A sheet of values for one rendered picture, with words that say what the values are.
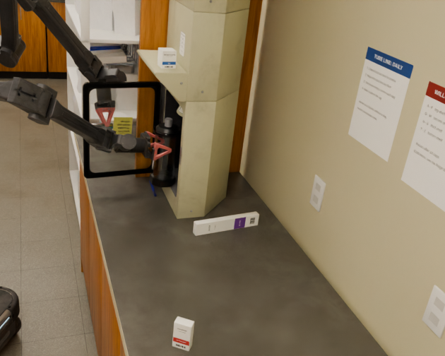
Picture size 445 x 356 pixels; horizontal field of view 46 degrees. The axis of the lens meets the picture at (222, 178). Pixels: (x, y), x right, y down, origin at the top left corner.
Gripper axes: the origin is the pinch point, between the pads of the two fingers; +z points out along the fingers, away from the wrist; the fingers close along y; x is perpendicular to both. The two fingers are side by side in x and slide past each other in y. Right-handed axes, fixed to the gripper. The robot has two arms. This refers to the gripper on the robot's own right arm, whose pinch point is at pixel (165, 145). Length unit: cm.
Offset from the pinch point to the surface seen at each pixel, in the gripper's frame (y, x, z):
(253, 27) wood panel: 19, -46, 37
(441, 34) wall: -81, -64, 35
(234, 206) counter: -11.7, 21.6, 29.1
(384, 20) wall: -59, -63, 37
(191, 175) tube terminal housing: -16.3, 5.0, 5.8
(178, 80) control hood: -15.9, -30.3, -4.7
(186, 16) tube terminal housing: -9, -50, -2
